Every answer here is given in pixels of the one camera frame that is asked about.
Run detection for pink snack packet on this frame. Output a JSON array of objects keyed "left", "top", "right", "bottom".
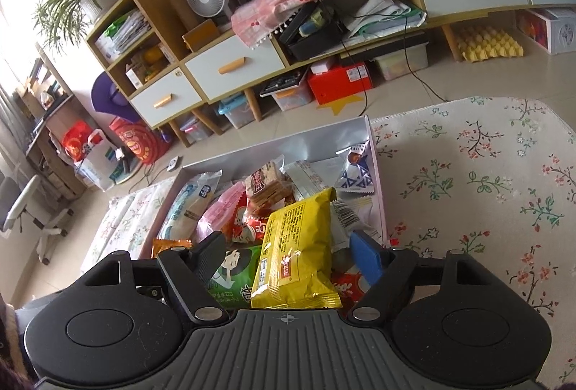
[{"left": 195, "top": 181, "right": 249, "bottom": 239}]

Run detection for floral tablecloth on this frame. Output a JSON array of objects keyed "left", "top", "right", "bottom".
[{"left": 81, "top": 95, "right": 576, "bottom": 390}]

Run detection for red shoebox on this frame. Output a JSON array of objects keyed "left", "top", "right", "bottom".
[{"left": 307, "top": 62, "right": 375, "bottom": 106}]

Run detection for white printed box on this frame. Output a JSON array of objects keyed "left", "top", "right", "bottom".
[{"left": 517, "top": 8, "right": 576, "bottom": 56}]

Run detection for clear storage bin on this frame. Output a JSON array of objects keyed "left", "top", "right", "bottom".
[
  {"left": 373, "top": 44, "right": 429, "bottom": 81},
  {"left": 258, "top": 75, "right": 314, "bottom": 113}
]

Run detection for purple hat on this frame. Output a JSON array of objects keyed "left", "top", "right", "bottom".
[{"left": 91, "top": 71, "right": 141, "bottom": 122}]

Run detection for yellow egg tray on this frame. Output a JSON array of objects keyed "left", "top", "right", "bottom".
[{"left": 452, "top": 23, "right": 526, "bottom": 63}]

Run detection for red snack packet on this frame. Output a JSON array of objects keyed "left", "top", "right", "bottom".
[
  {"left": 222, "top": 194, "right": 271, "bottom": 245},
  {"left": 330, "top": 268, "right": 375, "bottom": 310}
]

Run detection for white office chair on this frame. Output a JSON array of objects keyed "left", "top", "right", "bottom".
[{"left": 0, "top": 174, "right": 76, "bottom": 266}]

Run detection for brown cracker packet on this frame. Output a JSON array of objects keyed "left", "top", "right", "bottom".
[{"left": 244, "top": 160, "right": 296, "bottom": 212}]

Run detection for pink cardboard box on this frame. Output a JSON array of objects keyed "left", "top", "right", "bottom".
[{"left": 146, "top": 115, "right": 391, "bottom": 310}]

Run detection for white shopping bag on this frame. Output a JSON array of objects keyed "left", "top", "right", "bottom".
[{"left": 74, "top": 129, "right": 136, "bottom": 191}]

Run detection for yellow snack packet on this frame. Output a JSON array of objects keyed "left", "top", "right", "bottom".
[{"left": 249, "top": 187, "right": 343, "bottom": 310}]

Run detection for wooden desk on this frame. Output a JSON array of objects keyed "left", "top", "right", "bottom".
[{"left": 24, "top": 53, "right": 91, "bottom": 203}]

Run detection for red gift bag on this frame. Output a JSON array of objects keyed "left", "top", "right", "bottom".
[{"left": 60, "top": 120, "right": 94, "bottom": 162}]

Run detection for brown cardboard box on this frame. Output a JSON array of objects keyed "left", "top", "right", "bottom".
[{"left": 182, "top": 19, "right": 222, "bottom": 52}]

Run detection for red round-print bag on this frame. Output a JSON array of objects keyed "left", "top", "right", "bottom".
[{"left": 109, "top": 115, "right": 166, "bottom": 167}]

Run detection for wooden TV cabinet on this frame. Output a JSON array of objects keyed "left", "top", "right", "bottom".
[{"left": 85, "top": 0, "right": 576, "bottom": 148}]

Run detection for blue-lid storage bin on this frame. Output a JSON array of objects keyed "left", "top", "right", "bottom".
[{"left": 218, "top": 95, "right": 256, "bottom": 131}]

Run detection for silver and orange snack packet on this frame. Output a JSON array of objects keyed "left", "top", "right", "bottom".
[{"left": 150, "top": 237, "right": 194, "bottom": 259}]

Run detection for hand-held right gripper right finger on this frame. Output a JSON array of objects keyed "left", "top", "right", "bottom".
[{"left": 348, "top": 229, "right": 496, "bottom": 324}]

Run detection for black storage box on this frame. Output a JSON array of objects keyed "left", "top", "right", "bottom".
[{"left": 274, "top": 3, "right": 350, "bottom": 63}]

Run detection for silver packet blue triangles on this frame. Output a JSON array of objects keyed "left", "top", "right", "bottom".
[{"left": 335, "top": 140, "right": 377, "bottom": 194}]

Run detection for green snack packet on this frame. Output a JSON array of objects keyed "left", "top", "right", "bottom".
[{"left": 207, "top": 245, "right": 267, "bottom": 310}]

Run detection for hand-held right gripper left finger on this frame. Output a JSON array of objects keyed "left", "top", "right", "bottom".
[{"left": 83, "top": 231, "right": 229, "bottom": 324}]

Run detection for long white snack packet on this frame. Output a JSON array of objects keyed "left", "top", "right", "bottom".
[{"left": 283, "top": 158, "right": 343, "bottom": 203}]

